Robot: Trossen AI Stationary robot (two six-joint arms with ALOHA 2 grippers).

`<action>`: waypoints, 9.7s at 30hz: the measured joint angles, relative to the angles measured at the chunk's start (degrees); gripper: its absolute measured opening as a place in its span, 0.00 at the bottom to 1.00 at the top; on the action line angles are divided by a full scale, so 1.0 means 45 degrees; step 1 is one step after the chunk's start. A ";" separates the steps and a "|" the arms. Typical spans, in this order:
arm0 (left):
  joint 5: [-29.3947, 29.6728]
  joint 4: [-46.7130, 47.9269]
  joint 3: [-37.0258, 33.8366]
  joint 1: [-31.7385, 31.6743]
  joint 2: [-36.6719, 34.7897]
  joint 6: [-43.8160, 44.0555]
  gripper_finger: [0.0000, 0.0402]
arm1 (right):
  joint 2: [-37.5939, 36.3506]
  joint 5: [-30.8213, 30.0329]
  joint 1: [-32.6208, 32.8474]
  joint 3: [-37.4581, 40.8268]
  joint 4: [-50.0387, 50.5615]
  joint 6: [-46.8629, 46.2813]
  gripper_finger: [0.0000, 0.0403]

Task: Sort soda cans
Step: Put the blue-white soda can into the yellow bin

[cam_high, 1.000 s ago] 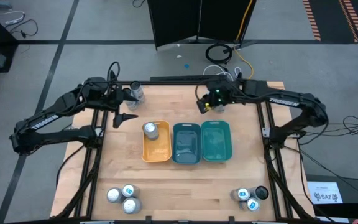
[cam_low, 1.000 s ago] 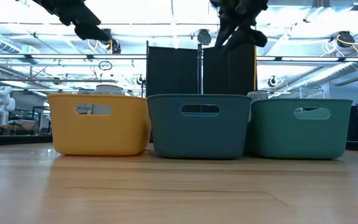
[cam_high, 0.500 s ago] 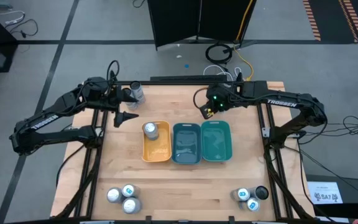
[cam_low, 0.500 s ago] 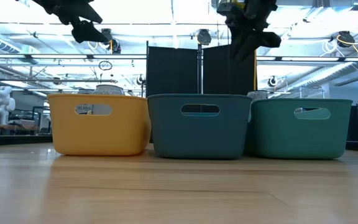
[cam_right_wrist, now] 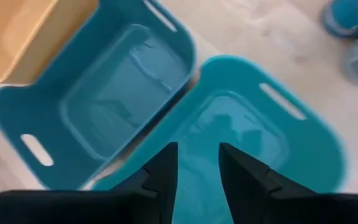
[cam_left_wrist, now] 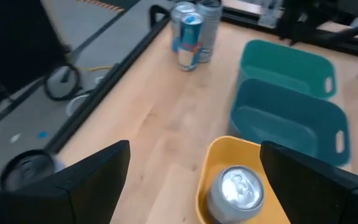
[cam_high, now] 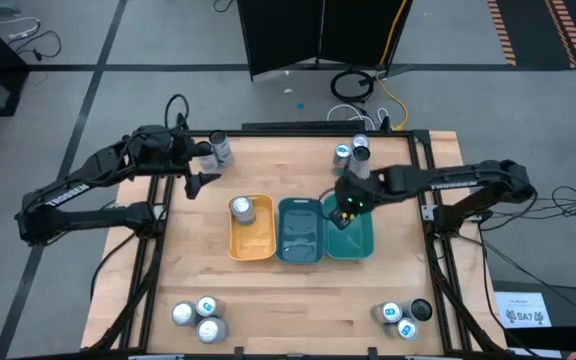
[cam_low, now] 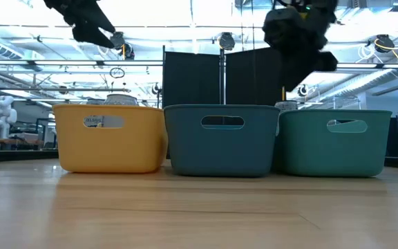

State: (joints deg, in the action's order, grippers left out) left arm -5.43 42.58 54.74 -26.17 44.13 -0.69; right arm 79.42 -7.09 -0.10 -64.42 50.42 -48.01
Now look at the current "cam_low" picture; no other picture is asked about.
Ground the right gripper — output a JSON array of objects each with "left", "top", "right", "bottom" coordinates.
[{"left": 262, "top": 7, "right": 339, "bottom": 93}]

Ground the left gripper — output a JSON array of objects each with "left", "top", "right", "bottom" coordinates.
[{"left": 43, "top": 0, "right": 117, "bottom": 49}]

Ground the white Celsius energy can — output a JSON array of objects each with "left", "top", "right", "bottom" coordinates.
[
  {"left": 83, "top": 98, "right": 106, "bottom": 129},
  {"left": 274, "top": 100, "right": 300, "bottom": 113}
]

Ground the white Spindrift soda can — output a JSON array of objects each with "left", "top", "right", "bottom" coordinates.
[{"left": 102, "top": 93, "right": 140, "bottom": 129}]

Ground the teal plastic bin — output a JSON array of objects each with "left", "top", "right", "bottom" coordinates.
[{"left": 274, "top": 109, "right": 393, "bottom": 178}]

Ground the yellow plastic bin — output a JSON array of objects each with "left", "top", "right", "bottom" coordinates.
[{"left": 52, "top": 104, "right": 169, "bottom": 174}]

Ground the dark blue plastic bin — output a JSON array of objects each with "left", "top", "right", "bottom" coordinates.
[{"left": 163, "top": 104, "right": 282, "bottom": 178}]

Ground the grey horizontal metal bar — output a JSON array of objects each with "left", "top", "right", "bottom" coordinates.
[{"left": 0, "top": 86, "right": 132, "bottom": 93}]

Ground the black folding partition screen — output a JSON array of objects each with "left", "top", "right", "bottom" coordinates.
[{"left": 162, "top": 44, "right": 285, "bottom": 115}]

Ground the white robot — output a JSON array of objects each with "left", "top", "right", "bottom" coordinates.
[{"left": 0, "top": 95, "right": 18, "bottom": 140}]

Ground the black hanging cable hoop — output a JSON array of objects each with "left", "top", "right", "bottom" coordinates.
[{"left": 108, "top": 66, "right": 126, "bottom": 80}]

